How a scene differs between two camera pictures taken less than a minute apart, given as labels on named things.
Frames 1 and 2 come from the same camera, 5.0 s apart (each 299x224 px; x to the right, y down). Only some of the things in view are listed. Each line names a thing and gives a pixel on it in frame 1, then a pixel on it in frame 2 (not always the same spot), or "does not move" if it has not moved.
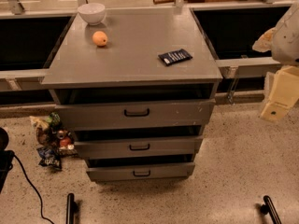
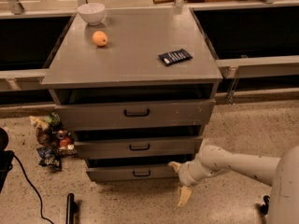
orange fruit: x=99 y=37 does not move
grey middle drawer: x=170 y=147 does not move
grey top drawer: x=189 y=112 does not move
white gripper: x=287 y=39 to x=186 y=175
